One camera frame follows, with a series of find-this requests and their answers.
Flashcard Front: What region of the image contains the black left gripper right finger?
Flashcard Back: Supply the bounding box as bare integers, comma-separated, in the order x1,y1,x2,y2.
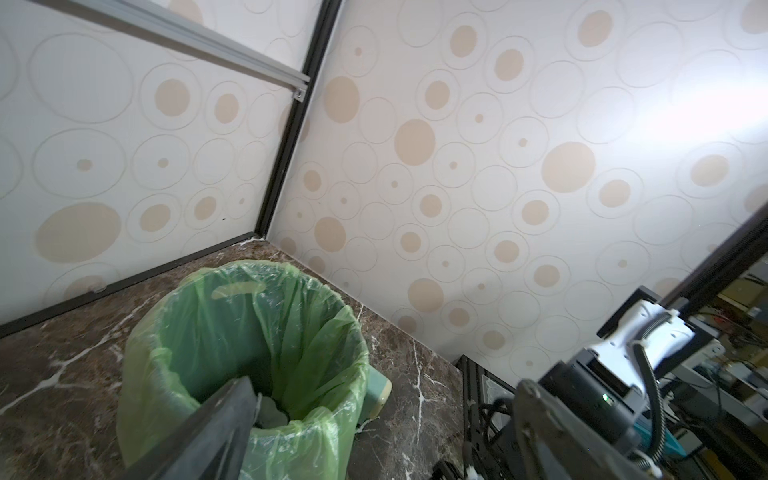
513,380,649,479

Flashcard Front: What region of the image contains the mint green pencil sharpener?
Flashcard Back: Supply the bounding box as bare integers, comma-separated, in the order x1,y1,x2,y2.
358,366,392,426

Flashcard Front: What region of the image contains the silver aluminium crossbar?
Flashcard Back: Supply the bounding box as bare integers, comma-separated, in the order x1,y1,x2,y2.
41,1,310,102

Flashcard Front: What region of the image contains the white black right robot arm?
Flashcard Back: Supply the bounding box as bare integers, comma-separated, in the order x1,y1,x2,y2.
433,287,703,479

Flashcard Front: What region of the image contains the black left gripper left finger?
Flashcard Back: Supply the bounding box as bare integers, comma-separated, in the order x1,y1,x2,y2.
122,377,260,480

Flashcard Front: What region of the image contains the green plastic bin liner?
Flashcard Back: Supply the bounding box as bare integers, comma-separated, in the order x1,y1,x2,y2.
116,260,369,479

